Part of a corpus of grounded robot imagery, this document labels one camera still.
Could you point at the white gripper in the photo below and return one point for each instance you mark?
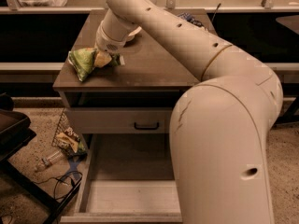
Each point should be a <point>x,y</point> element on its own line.
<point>105,43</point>

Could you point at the green jalapeno chip bag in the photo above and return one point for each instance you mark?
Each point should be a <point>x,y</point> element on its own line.
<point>82,61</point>

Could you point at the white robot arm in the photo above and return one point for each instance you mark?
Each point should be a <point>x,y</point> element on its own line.
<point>219,127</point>

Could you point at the closed top drawer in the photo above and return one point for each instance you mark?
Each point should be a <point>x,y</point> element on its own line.
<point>117,120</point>

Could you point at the grey drawer cabinet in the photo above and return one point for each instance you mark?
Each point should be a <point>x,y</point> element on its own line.
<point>150,78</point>

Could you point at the snack bag in basket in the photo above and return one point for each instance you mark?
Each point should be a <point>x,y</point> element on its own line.
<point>70,143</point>

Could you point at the blue chip bag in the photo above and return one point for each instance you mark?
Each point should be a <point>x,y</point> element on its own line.
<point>190,21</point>

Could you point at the open middle drawer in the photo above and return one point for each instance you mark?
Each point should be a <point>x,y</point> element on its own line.
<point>127,179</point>

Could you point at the white paper bowl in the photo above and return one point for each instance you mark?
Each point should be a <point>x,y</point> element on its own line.
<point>132,35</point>

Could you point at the clear plastic bottle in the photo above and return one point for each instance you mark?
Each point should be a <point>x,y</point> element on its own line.
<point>48,161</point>

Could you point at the black chair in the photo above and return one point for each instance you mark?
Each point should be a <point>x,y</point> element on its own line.
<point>17,205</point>

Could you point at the black drawer handle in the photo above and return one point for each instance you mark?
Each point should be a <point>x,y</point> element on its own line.
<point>154,127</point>

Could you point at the wire mesh basket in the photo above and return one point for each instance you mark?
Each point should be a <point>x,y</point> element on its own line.
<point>63,124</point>

